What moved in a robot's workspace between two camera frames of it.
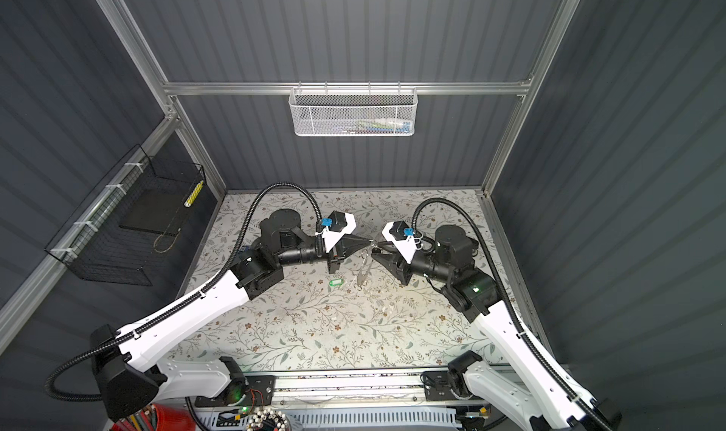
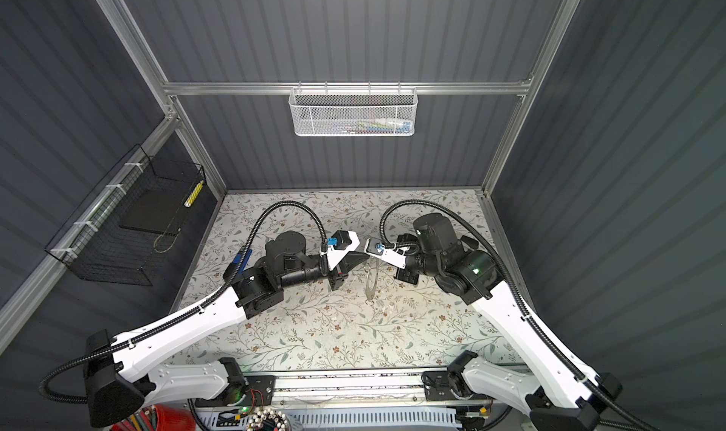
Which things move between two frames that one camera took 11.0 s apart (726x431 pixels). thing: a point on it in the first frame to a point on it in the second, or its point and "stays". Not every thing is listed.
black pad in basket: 158,210 stays
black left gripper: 336,254 to 340,268
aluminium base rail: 349,388 stays
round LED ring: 268,420 stays
